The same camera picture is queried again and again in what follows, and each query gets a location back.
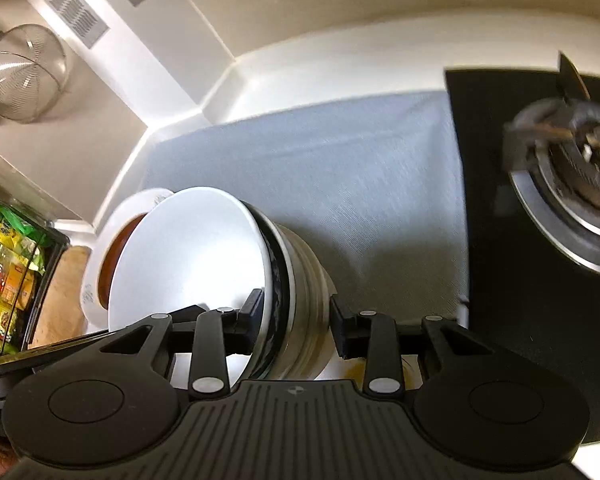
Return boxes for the cream bowls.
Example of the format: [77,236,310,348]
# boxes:
[268,223,336,380]

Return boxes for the blue patterned white bowl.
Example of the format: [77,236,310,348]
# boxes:
[108,188,280,384]

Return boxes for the brown round plate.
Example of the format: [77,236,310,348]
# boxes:
[97,214,144,310]

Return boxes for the white floral square plate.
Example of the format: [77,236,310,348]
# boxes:
[80,188,173,330]

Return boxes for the tan wooden board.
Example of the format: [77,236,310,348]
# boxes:
[30,246,91,348]

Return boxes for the colourful snack packets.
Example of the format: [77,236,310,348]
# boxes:
[0,204,48,355]

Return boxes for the grey fabric mat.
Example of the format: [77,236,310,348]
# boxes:
[144,91,467,321]

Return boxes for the black gas stove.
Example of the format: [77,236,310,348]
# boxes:
[444,68,600,443]

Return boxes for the metal stove burner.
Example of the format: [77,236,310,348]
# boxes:
[502,98,600,274]

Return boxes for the metal wire strainer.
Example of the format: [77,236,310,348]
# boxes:
[0,24,69,122]

